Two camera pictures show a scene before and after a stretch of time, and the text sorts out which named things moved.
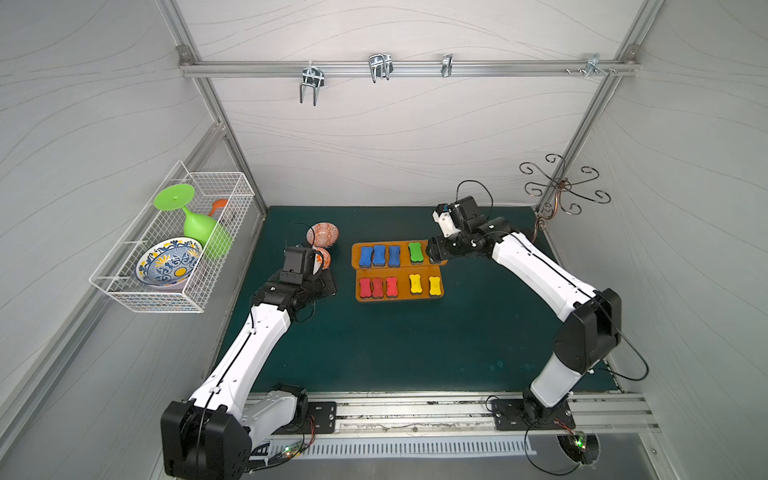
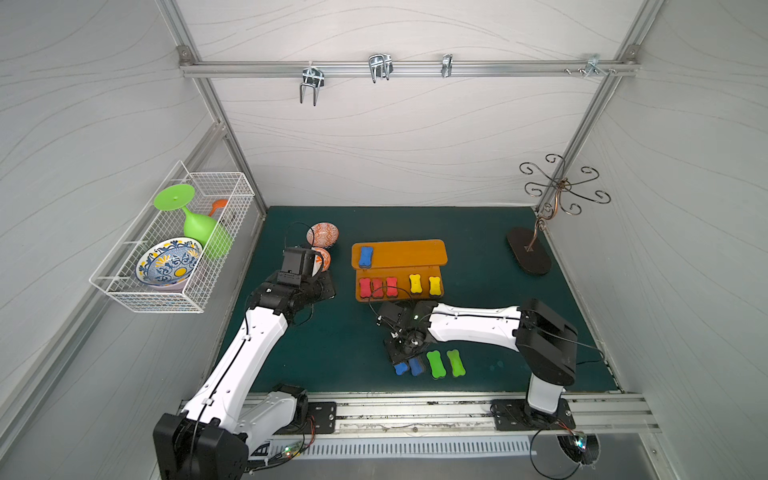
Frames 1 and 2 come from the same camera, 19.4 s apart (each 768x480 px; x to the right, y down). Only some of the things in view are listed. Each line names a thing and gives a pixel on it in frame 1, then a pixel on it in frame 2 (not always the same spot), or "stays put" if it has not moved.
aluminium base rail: x=601 y=415 stays put
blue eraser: x=379 y=255 → x=400 y=368
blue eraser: x=366 y=257 stays put
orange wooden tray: x=397 y=270 stays put
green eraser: x=416 y=253 → x=436 y=365
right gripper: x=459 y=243 → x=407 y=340
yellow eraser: x=435 y=286 stays put
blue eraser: x=394 y=256 → x=416 y=366
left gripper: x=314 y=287 stays put
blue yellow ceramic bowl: x=169 y=264 stays put
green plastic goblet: x=215 y=239 stays put
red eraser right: x=392 y=287 stays put
